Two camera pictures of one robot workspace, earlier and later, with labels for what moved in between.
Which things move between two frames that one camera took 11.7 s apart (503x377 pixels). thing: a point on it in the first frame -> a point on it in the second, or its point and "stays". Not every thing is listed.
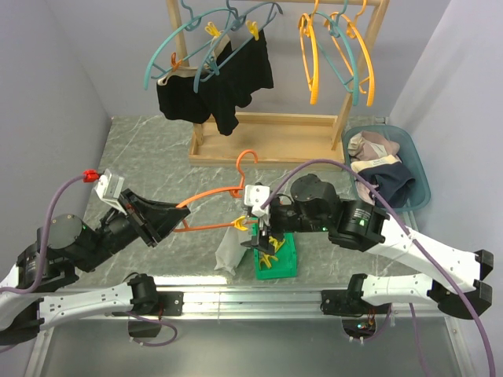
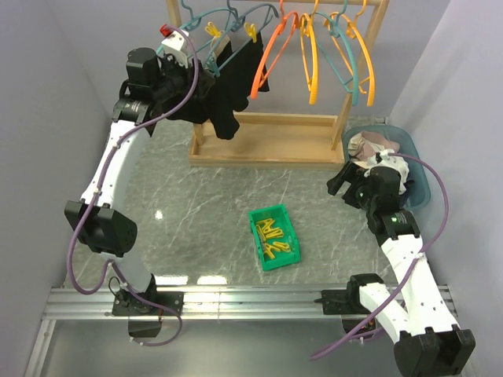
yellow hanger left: (310, 53) stays
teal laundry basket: (420, 194) stays
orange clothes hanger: (235, 192) -> (254, 91)
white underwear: (231, 249) -> (395, 162)
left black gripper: (152, 218) -> (187, 72)
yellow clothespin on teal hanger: (211, 29) stays
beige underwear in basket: (367, 144) stays
